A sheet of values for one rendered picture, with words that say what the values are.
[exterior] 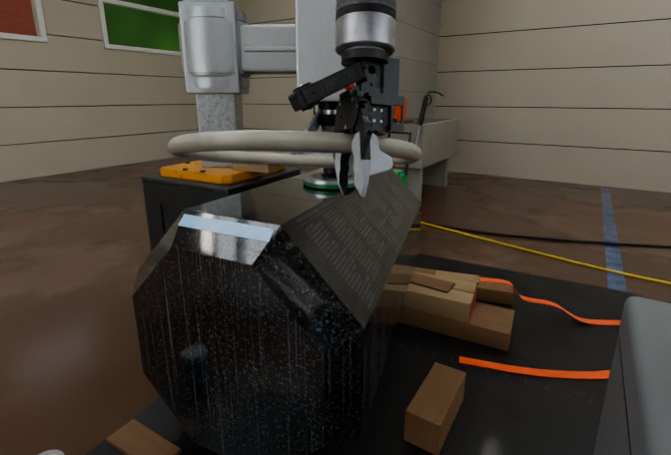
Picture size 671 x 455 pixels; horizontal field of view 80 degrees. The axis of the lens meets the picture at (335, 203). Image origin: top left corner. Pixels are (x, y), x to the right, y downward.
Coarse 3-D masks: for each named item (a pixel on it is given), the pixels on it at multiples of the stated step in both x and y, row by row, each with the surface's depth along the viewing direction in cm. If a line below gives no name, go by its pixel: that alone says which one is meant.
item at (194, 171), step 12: (168, 168) 205; (180, 168) 205; (192, 168) 205; (204, 168) 205; (216, 168) 205; (228, 168) 205; (192, 180) 195; (204, 180) 191; (216, 180) 187; (228, 180) 186; (240, 180) 191
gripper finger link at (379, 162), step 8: (352, 144) 58; (376, 144) 58; (352, 152) 58; (376, 152) 58; (360, 160) 56; (368, 160) 56; (376, 160) 58; (384, 160) 59; (360, 168) 56; (368, 168) 57; (376, 168) 58; (384, 168) 58; (360, 176) 57; (368, 176) 57; (360, 184) 57; (360, 192) 58
